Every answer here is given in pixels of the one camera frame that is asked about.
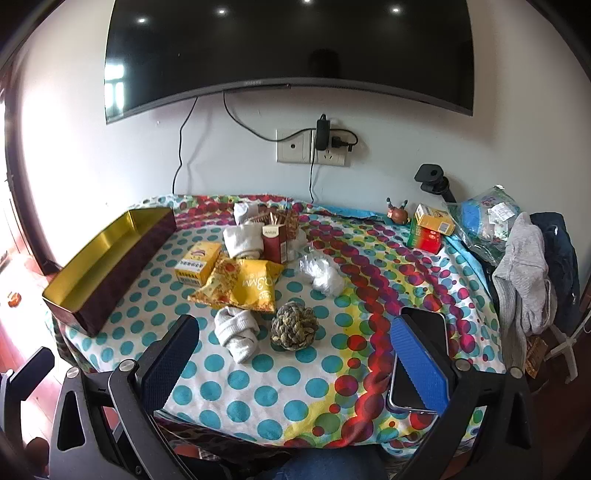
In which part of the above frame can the white stand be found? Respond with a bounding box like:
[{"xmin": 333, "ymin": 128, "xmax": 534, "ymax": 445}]
[{"xmin": 545, "ymin": 305, "xmax": 591, "ymax": 384}]

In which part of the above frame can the white wall socket plate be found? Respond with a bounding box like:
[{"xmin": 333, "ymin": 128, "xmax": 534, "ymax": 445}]
[{"xmin": 276, "ymin": 128, "xmax": 347, "ymax": 168}]

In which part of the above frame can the green and red box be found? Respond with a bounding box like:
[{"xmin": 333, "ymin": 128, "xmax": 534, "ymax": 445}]
[{"xmin": 406, "ymin": 224, "xmax": 444, "ymax": 254}]

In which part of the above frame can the looped black television cable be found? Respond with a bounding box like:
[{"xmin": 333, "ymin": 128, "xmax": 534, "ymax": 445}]
[{"xmin": 223, "ymin": 90, "xmax": 319, "ymax": 141}]

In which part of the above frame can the brown paper tag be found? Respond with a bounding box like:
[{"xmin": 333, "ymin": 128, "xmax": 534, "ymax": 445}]
[{"xmin": 524, "ymin": 337, "xmax": 548, "ymax": 379}]

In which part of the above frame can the gold rectangular tin box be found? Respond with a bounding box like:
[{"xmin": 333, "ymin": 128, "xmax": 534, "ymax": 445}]
[{"xmin": 42, "ymin": 208, "xmax": 178, "ymax": 337}]

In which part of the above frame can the black wall television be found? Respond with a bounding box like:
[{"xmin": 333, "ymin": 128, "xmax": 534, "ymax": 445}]
[{"xmin": 104, "ymin": 0, "xmax": 476, "ymax": 125}]

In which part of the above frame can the clear plastic bag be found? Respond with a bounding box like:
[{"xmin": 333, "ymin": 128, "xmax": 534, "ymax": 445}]
[{"xmin": 445, "ymin": 185, "xmax": 522, "ymax": 266}]

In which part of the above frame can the black clamp mount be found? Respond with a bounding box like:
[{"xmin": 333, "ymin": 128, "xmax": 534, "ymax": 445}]
[{"xmin": 414, "ymin": 163, "xmax": 458, "ymax": 204}]

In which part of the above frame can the rolled white sock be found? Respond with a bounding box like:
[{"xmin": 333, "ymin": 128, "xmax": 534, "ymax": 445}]
[{"xmin": 223, "ymin": 224, "xmax": 265, "ymax": 261}]

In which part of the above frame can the black smartphone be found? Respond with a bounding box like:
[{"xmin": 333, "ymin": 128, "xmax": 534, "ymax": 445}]
[{"xmin": 385, "ymin": 306, "xmax": 451, "ymax": 415}]

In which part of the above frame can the knotted white sock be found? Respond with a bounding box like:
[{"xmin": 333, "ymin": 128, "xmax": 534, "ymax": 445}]
[{"xmin": 213, "ymin": 307, "xmax": 260, "ymax": 364}]

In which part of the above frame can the bundle of wooden sticks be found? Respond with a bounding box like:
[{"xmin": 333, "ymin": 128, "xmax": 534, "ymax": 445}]
[{"xmin": 257, "ymin": 210, "xmax": 289, "ymax": 228}]

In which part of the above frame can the small white sock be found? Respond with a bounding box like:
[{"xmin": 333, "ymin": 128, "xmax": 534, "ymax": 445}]
[{"xmin": 233, "ymin": 202, "xmax": 259, "ymax": 227}]

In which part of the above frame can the dark blue jacket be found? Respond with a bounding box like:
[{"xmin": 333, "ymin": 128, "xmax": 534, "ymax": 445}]
[{"xmin": 531, "ymin": 211, "xmax": 580, "ymax": 333}]

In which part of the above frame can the grey garment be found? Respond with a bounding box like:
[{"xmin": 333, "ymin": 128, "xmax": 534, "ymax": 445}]
[{"xmin": 492, "ymin": 211, "xmax": 557, "ymax": 370}]

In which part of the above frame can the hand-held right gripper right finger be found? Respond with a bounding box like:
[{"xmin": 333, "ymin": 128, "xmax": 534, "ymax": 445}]
[{"xmin": 390, "ymin": 318, "xmax": 546, "ymax": 480}]

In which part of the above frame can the small yellow carton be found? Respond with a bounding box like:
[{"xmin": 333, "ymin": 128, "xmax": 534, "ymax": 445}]
[{"xmin": 174, "ymin": 242, "xmax": 223, "ymax": 287}]

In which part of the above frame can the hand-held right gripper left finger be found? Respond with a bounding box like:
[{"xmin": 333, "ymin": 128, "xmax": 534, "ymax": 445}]
[{"xmin": 48, "ymin": 314, "xmax": 201, "ymax": 480}]

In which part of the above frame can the black plug with cable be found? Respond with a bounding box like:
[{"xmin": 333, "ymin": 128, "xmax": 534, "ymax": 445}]
[{"xmin": 329, "ymin": 130, "xmax": 358, "ymax": 153}]

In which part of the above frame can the colourful polka-dot cloth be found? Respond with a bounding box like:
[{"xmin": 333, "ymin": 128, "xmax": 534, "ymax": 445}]
[{"xmin": 55, "ymin": 194, "xmax": 506, "ymax": 457}]

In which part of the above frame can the thin black television cable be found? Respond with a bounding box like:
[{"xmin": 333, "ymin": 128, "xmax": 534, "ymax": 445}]
[{"xmin": 172, "ymin": 96, "xmax": 199, "ymax": 195}]

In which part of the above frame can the dark red box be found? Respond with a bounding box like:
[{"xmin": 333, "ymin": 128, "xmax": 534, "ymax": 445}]
[{"xmin": 262, "ymin": 224, "xmax": 289, "ymax": 264}]

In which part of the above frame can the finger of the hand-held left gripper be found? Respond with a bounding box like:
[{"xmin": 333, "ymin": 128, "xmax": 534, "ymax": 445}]
[{"xmin": 0, "ymin": 346, "xmax": 55, "ymax": 416}]

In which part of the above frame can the yellow snack bag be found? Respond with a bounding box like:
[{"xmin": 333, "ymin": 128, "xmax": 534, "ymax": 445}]
[{"xmin": 188, "ymin": 256, "xmax": 286, "ymax": 315}]

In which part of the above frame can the crumpled white plastic bag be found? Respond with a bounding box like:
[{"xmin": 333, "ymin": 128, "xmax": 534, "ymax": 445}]
[{"xmin": 299, "ymin": 251, "xmax": 346, "ymax": 296}]

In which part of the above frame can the braided rope ball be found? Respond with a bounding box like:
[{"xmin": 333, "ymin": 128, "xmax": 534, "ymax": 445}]
[{"xmin": 270, "ymin": 300, "xmax": 319, "ymax": 354}]

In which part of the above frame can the black adapter cable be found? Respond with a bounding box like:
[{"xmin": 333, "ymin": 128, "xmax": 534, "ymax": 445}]
[{"xmin": 307, "ymin": 150, "xmax": 319, "ymax": 204}]

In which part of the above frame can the brown deer figurine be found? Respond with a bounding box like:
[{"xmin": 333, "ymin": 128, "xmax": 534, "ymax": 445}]
[{"xmin": 387, "ymin": 198, "xmax": 409, "ymax": 225}]

